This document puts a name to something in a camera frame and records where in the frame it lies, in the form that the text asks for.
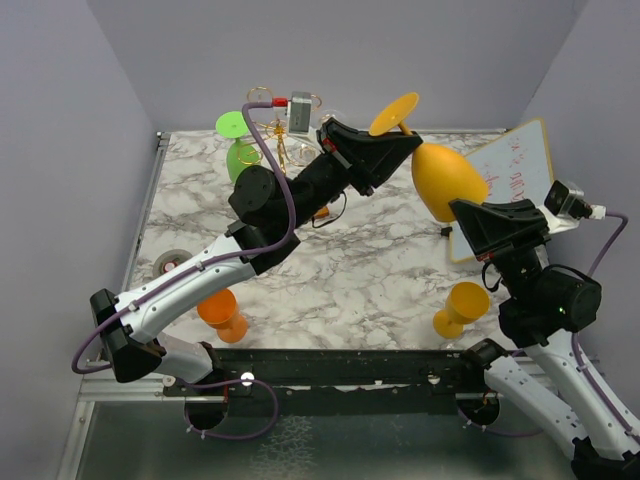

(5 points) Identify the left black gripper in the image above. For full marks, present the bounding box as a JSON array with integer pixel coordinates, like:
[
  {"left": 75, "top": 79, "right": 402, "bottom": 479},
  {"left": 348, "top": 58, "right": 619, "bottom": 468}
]
[{"left": 284, "top": 119, "right": 424, "bottom": 231}]

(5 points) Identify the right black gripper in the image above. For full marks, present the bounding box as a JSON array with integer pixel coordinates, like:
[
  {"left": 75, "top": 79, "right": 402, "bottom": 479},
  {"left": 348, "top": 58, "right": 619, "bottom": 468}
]
[{"left": 446, "top": 191, "right": 549, "bottom": 300}]

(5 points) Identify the clear wine glass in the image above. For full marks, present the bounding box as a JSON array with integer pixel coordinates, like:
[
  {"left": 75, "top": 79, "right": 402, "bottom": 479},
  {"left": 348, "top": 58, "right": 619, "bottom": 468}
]
[
  {"left": 293, "top": 142, "right": 319, "bottom": 167},
  {"left": 315, "top": 109, "right": 347, "bottom": 130}
]

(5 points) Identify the yellow plastic glass back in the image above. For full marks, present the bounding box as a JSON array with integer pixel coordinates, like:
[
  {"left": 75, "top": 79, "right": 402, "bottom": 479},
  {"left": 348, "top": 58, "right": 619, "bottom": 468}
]
[{"left": 369, "top": 92, "right": 489, "bottom": 223}]

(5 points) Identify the yellow plastic glass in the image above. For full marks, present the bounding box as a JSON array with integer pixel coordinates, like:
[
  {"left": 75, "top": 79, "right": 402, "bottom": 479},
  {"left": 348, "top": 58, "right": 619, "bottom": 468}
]
[
  {"left": 369, "top": 92, "right": 489, "bottom": 223},
  {"left": 432, "top": 282, "right": 490, "bottom": 339}
]

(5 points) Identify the yellow plastic glass front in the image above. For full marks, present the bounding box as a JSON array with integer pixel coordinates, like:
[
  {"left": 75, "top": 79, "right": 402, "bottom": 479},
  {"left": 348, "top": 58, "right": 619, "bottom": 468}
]
[{"left": 432, "top": 282, "right": 490, "bottom": 339}]

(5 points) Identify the green plastic wine glass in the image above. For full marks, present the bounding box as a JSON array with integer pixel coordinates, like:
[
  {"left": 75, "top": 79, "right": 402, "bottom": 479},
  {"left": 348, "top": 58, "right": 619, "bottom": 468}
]
[{"left": 215, "top": 111, "right": 262, "bottom": 184}]

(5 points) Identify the orange plastic wine glass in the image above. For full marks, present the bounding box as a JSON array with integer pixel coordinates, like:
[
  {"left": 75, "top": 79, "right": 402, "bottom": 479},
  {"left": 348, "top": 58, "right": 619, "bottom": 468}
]
[{"left": 196, "top": 289, "right": 248, "bottom": 344}]

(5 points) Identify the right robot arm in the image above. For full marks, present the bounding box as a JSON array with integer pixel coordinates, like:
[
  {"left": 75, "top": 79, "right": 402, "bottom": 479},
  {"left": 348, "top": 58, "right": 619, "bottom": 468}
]
[{"left": 450, "top": 196, "right": 639, "bottom": 479}]

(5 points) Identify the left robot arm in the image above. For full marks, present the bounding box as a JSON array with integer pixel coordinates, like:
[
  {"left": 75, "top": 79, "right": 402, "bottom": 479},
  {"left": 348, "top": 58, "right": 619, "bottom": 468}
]
[{"left": 90, "top": 119, "right": 423, "bottom": 395}]

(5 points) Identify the small whiteboard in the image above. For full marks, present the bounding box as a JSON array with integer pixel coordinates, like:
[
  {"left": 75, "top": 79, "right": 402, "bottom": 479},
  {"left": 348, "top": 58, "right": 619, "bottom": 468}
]
[{"left": 439, "top": 117, "right": 556, "bottom": 264}]

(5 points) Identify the clear tape roll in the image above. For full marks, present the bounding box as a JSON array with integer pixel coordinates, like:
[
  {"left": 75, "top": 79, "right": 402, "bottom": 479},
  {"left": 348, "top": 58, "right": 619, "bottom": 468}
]
[{"left": 152, "top": 249, "right": 192, "bottom": 279}]

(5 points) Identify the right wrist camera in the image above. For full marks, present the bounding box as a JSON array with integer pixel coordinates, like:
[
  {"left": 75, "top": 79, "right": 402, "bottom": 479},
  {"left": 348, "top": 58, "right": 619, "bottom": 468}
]
[{"left": 539, "top": 180, "right": 606, "bottom": 235}]

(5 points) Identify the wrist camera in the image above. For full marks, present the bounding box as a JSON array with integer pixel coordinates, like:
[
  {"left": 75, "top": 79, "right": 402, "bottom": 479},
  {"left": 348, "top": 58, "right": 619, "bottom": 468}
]
[
  {"left": 271, "top": 91, "right": 322, "bottom": 136},
  {"left": 539, "top": 180, "right": 606, "bottom": 235}
]

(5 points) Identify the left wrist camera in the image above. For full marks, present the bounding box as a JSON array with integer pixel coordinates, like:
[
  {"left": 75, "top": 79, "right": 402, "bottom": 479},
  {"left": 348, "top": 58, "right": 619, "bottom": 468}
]
[{"left": 271, "top": 91, "right": 322, "bottom": 136}]

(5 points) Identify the gold wire glass rack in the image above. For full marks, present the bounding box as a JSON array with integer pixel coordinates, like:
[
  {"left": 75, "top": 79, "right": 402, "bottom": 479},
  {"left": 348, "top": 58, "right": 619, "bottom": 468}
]
[{"left": 246, "top": 86, "right": 323, "bottom": 173}]

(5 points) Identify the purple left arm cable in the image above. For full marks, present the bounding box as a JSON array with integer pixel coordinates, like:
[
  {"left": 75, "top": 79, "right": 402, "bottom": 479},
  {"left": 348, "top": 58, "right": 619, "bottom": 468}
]
[{"left": 70, "top": 102, "right": 297, "bottom": 375}]

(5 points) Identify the black metal base frame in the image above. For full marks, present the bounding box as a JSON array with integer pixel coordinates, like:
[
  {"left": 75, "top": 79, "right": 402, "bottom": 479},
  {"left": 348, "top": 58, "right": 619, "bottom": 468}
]
[{"left": 163, "top": 349, "right": 488, "bottom": 418}]

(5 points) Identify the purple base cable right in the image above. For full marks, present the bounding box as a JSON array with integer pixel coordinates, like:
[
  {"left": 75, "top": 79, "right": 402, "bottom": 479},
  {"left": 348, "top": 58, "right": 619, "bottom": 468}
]
[{"left": 462, "top": 419, "right": 544, "bottom": 441}]

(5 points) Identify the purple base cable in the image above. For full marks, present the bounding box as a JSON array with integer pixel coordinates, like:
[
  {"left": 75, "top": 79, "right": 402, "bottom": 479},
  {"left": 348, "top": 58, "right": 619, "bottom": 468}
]
[
  {"left": 183, "top": 377, "right": 280, "bottom": 441},
  {"left": 462, "top": 419, "right": 544, "bottom": 441}
]

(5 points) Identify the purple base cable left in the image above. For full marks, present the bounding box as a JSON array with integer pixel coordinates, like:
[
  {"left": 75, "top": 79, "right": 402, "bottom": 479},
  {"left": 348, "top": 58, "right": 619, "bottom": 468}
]
[{"left": 183, "top": 377, "right": 280, "bottom": 441}]

